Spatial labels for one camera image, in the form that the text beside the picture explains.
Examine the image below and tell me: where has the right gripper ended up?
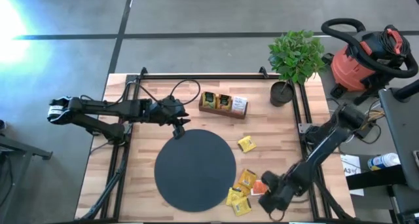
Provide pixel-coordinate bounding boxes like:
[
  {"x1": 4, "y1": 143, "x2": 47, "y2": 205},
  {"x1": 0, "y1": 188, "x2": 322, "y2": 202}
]
[{"x1": 258, "y1": 174, "x2": 301, "y2": 215}]

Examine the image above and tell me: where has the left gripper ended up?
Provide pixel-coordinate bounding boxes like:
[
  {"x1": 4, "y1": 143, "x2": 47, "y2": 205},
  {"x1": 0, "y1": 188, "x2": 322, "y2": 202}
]
[{"x1": 150, "y1": 95, "x2": 192, "y2": 126}]

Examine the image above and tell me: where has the orange tea packet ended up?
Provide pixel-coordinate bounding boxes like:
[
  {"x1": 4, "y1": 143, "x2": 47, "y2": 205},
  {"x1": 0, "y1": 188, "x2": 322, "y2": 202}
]
[{"x1": 250, "y1": 179, "x2": 269, "y2": 196}]

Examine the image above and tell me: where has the green yellow tea packet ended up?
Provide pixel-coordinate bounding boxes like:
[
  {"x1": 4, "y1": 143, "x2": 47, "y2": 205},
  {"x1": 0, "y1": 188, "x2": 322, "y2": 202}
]
[{"x1": 202, "y1": 92, "x2": 217, "y2": 109}]

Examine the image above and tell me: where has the yellow mango tea packet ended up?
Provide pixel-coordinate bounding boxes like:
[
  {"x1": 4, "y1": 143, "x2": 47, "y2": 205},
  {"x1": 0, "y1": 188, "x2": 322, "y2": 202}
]
[{"x1": 217, "y1": 94, "x2": 232, "y2": 111}]

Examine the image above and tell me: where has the wooden tea organizer box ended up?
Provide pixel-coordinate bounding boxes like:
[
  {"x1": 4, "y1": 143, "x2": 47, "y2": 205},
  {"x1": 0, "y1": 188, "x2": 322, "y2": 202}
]
[{"x1": 198, "y1": 91, "x2": 249, "y2": 120}]

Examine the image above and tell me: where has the white tea packet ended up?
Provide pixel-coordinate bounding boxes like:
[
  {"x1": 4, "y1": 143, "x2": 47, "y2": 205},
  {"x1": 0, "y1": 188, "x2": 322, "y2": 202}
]
[{"x1": 231, "y1": 96, "x2": 249, "y2": 116}]

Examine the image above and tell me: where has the round dark woven placemat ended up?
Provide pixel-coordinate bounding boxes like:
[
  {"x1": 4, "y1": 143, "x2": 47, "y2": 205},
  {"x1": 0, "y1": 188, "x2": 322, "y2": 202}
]
[{"x1": 154, "y1": 129, "x2": 237, "y2": 214}]

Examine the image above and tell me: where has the white paper sheet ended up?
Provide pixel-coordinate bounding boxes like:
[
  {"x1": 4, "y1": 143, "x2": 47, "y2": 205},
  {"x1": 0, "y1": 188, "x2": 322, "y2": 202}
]
[{"x1": 339, "y1": 153, "x2": 365, "y2": 197}]

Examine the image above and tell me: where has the black shelf board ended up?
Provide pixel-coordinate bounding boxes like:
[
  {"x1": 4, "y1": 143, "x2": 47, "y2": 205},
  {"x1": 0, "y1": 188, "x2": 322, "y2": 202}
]
[{"x1": 345, "y1": 164, "x2": 407, "y2": 191}]

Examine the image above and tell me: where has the white blue canister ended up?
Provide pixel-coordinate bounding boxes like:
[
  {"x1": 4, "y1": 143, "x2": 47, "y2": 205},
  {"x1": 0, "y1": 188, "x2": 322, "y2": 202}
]
[{"x1": 367, "y1": 152, "x2": 401, "y2": 172}]

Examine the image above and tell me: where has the potted green plant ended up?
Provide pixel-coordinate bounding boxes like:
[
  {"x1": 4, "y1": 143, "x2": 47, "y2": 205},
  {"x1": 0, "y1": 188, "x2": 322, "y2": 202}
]
[{"x1": 267, "y1": 29, "x2": 328, "y2": 107}]

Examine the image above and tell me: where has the grey side table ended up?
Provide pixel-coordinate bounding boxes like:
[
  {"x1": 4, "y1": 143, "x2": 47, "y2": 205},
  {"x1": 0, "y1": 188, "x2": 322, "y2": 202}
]
[{"x1": 378, "y1": 86, "x2": 419, "y2": 191}]

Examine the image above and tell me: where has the orange shop vacuum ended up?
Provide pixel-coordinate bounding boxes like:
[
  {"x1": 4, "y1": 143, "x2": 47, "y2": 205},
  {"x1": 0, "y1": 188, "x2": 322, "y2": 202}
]
[{"x1": 329, "y1": 24, "x2": 412, "y2": 99}]

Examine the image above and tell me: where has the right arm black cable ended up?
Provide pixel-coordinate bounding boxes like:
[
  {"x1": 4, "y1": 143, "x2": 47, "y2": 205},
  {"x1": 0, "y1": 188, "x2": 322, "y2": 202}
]
[{"x1": 268, "y1": 209, "x2": 286, "y2": 223}]

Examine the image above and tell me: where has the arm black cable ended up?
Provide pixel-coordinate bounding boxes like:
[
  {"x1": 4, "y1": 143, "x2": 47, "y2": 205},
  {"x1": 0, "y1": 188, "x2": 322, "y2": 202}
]
[
  {"x1": 268, "y1": 209, "x2": 286, "y2": 223},
  {"x1": 124, "y1": 79, "x2": 201, "y2": 107}
]

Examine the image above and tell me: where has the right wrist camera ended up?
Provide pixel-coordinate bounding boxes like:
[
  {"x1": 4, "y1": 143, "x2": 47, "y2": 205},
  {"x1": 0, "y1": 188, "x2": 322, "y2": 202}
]
[{"x1": 261, "y1": 170, "x2": 280, "y2": 188}]

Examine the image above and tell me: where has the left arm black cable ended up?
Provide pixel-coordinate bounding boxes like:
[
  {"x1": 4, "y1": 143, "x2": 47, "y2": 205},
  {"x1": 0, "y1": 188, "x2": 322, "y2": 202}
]
[{"x1": 124, "y1": 79, "x2": 201, "y2": 107}]

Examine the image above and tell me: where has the power adapter with cables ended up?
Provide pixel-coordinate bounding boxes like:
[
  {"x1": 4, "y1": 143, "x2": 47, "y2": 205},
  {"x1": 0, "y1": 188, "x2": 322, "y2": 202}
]
[{"x1": 327, "y1": 99, "x2": 386, "y2": 145}]

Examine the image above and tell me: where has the black cart frame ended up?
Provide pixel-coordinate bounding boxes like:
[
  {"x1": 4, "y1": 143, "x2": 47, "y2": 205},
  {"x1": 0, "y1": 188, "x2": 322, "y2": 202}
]
[{"x1": 0, "y1": 119, "x2": 53, "y2": 218}]

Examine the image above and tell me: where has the black vacuum hose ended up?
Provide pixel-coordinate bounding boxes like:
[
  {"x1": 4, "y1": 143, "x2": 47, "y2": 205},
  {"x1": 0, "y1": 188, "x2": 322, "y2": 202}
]
[{"x1": 320, "y1": 17, "x2": 419, "y2": 79}]

